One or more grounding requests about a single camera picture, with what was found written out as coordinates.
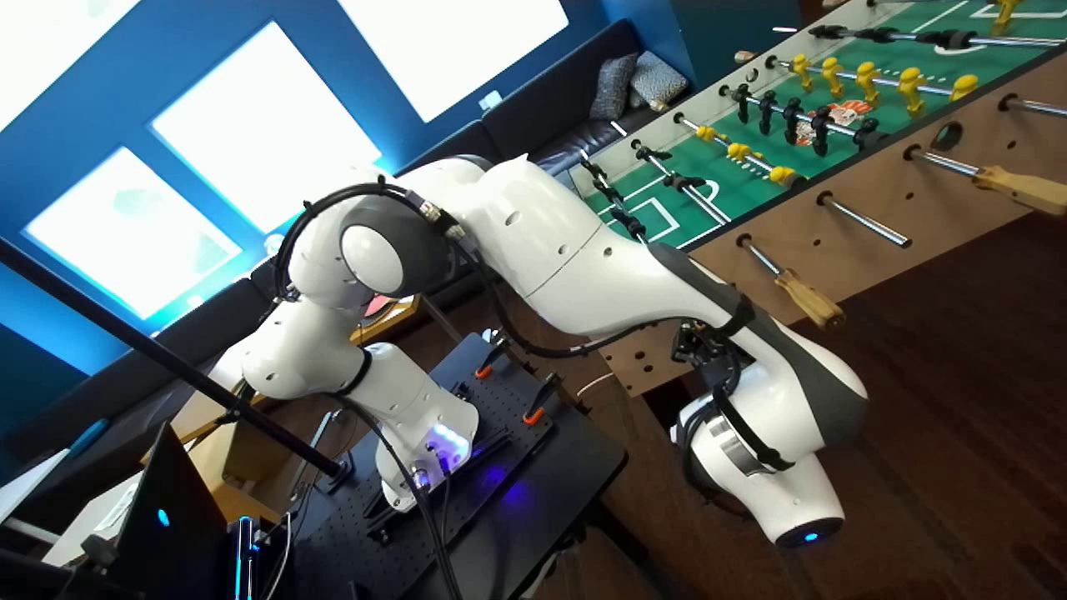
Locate foosball rod three black players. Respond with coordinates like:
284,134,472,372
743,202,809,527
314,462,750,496
579,154,848,331

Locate foosball rod two black players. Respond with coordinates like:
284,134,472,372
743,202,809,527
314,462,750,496
631,140,914,249

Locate foosball table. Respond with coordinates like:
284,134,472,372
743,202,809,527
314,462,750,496
567,0,1067,398

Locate foosball rod five black players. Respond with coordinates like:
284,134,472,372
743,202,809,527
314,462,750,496
719,82,1067,159

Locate foosball rod five yellow players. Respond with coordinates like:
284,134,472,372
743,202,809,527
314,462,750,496
734,50,981,118

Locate foosball rod three yellow players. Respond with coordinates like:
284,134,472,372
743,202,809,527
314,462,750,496
674,112,1067,216

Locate foosball rod yellow player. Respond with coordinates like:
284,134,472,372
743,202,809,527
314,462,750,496
867,0,1028,36

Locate black clamp orange tip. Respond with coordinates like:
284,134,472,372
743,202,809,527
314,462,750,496
473,337,511,381
521,372,561,428

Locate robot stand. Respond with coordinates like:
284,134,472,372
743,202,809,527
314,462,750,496
275,332,630,600

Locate patterned grey cushion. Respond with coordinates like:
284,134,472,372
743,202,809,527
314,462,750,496
629,50,691,113
589,52,639,122

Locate black leather sofa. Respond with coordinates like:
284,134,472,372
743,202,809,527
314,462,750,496
396,17,694,180

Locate window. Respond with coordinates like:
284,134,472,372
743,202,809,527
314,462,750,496
337,0,573,124
23,146,244,323
150,20,386,236
0,0,141,133

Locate black device with blue light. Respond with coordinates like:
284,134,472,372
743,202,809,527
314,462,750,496
232,514,261,600

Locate black laptop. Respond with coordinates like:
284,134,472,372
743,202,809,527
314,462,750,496
107,421,232,600

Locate black cable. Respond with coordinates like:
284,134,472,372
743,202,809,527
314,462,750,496
333,392,464,600

